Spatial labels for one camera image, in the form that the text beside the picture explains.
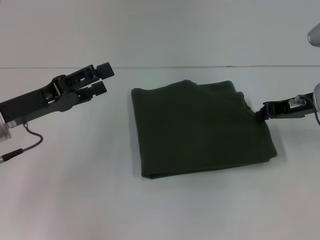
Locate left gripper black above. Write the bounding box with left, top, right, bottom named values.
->
left=0, top=61, right=116, bottom=129

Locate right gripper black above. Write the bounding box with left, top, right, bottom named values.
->
left=255, top=91, right=319, bottom=124

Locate dark green shirt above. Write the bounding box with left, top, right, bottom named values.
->
left=130, top=79, right=278, bottom=180

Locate thin dark cable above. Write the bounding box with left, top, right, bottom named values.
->
left=312, top=109, right=320, bottom=131
left=0, top=129, right=44, bottom=164

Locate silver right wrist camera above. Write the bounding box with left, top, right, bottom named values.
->
left=306, top=21, right=320, bottom=49

